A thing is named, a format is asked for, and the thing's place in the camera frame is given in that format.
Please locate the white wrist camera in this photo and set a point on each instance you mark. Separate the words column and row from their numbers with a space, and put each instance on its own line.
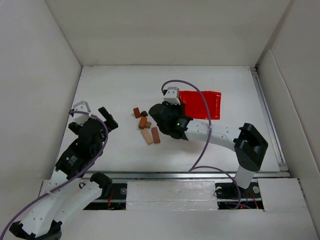
column 81, row 112
column 172, row 96

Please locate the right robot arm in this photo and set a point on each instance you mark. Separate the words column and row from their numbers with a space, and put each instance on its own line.
column 248, row 144

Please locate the dark brown wood block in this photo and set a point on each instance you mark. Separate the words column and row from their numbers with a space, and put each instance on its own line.
column 144, row 114

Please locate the small red-brown wood block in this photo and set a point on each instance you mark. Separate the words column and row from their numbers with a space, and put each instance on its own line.
column 136, row 112

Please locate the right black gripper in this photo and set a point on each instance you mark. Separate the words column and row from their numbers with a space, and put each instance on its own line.
column 158, row 114

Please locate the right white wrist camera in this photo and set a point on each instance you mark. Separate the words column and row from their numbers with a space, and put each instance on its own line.
column 172, row 96

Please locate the orange arch wood block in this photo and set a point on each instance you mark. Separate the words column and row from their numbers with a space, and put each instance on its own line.
column 142, row 122

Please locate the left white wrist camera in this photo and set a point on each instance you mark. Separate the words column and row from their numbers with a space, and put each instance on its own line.
column 81, row 112

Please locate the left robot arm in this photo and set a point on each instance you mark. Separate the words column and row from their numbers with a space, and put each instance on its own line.
column 46, row 216

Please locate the aluminium side rail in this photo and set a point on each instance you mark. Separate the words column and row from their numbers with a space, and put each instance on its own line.
column 274, row 140

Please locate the tan cube wood block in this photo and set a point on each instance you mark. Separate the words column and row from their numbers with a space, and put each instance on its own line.
column 148, row 125

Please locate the aluminium front rail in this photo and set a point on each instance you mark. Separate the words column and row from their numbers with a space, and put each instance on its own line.
column 188, row 175

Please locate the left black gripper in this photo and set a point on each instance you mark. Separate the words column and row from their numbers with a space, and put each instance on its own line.
column 99, row 124

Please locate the reddish long wood block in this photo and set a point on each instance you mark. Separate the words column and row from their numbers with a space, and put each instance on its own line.
column 155, row 135

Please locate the light long wood block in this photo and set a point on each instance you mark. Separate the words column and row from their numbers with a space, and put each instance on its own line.
column 148, row 138

